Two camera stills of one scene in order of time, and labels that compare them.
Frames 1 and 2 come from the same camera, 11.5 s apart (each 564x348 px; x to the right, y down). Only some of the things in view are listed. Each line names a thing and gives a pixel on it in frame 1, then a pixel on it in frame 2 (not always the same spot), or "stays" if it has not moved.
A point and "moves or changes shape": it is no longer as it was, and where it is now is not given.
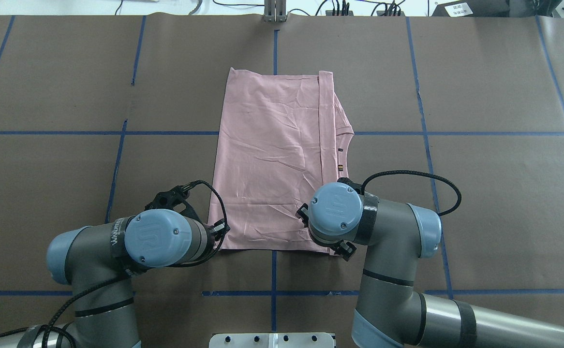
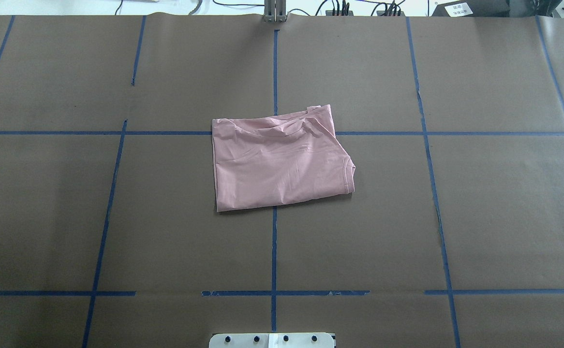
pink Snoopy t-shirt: [283, 137] moves or changes shape
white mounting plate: [272, 340] stays
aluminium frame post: [274, 11] stays
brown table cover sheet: [484, 120] stays
